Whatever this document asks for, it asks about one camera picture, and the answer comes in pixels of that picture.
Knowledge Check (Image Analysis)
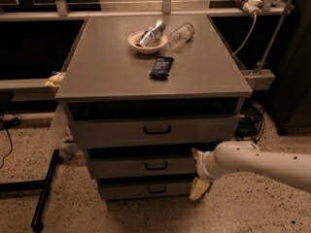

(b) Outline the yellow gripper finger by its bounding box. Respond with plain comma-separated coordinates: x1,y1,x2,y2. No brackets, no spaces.
191,148,204,161
190,178,213,201

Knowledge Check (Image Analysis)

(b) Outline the black metal stand leg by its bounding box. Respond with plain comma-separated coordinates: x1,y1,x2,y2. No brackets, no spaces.
31,150,63,233

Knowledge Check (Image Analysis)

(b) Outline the silver can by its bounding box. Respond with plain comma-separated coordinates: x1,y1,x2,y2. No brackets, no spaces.
136,19,166,48

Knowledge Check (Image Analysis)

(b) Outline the white power strip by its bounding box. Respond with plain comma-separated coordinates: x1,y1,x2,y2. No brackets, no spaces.
233,0,262,16

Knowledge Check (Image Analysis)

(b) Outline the grey drawer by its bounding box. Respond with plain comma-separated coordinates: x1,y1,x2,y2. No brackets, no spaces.
69,114,241,149
98,180,192,200
86,153,195,179

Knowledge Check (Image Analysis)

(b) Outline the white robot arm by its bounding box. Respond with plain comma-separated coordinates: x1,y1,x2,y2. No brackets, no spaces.
190,141,311,200

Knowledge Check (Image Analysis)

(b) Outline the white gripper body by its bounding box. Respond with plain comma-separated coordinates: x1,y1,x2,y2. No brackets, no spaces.
195,151,217,181

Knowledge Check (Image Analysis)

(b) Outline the grey drawer cabinet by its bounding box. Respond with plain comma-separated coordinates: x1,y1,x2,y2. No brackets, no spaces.
55,15,252,186

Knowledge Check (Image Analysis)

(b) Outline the dark blue snack packet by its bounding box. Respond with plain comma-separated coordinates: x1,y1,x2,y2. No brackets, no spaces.
150,56,174,80

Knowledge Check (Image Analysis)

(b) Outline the clear plastic bottle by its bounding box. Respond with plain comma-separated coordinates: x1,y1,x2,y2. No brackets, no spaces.
168,22,194,51

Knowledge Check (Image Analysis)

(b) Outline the yellow cloth rag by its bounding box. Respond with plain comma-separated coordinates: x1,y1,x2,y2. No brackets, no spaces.
45,72,65,88

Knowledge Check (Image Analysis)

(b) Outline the white power cable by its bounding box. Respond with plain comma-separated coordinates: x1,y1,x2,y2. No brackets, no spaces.
230,12,259,57

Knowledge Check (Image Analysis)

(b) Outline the beige ceramic bowl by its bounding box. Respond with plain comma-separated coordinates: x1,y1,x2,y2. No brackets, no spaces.
127,31,168,54

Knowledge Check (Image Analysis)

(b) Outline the black cable bundle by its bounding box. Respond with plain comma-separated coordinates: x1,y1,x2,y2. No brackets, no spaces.
234,100,266,144

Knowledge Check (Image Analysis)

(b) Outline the black floor cable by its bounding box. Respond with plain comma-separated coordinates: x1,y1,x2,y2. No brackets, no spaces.
0,110,23,170

